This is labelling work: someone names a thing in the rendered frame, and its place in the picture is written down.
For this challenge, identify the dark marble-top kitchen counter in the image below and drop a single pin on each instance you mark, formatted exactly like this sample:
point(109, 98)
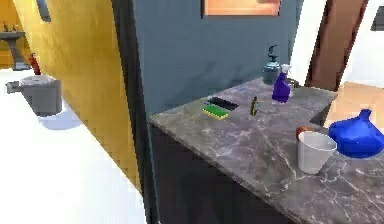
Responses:
point(233, 160)

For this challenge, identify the green and yellow sponge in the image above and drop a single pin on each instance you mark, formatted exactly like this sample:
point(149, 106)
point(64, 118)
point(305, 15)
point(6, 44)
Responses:
point(215, 111)

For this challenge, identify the black flat phone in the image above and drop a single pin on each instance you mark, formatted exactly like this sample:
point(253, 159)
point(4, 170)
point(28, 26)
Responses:
point(223, 103)

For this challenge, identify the small dark pepper bottle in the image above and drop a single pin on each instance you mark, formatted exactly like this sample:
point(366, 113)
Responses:
point(254, 106)

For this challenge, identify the teal soap dispenser bottle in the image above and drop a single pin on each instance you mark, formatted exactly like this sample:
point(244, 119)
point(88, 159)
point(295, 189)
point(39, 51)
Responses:
point(271, 70)

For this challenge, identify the purple spray bottle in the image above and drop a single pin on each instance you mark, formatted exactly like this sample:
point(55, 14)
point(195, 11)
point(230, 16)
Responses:
point(282, 87)

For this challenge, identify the red apple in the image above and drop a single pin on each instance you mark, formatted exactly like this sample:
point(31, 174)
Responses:
point(301, 130)

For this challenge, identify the white cup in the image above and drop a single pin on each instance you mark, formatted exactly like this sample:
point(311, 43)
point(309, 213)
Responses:
point(313, 153)

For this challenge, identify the brown room door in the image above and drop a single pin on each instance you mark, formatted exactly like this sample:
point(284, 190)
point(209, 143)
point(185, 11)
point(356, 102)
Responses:
point(333, 43)

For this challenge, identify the blue squat vase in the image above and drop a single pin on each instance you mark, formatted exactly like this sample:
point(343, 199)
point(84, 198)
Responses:
point(356, 136)

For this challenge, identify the dark window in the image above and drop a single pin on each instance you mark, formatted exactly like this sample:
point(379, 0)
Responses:
point(378, 19)

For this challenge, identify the orange framed wall picture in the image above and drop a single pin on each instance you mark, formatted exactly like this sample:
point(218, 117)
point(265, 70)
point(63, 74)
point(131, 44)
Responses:
point(241, 7)

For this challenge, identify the grey wall fixture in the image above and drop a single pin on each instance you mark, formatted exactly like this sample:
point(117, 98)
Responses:
point(43, 10)

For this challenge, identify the grey pedestal sink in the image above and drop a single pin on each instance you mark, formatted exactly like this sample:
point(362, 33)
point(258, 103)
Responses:
point(14, 45)

